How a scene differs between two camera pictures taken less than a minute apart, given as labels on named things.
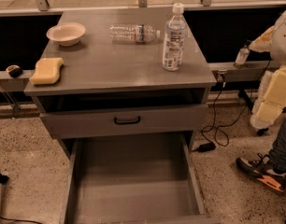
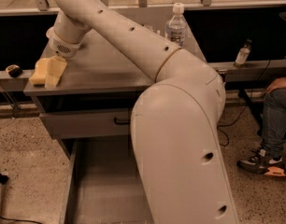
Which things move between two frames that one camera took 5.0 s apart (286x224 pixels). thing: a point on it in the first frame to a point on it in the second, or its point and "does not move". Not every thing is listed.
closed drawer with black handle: [173, 119] does not move
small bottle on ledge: [242, 56] does not move
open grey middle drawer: [134, 179] does not move
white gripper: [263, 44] to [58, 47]
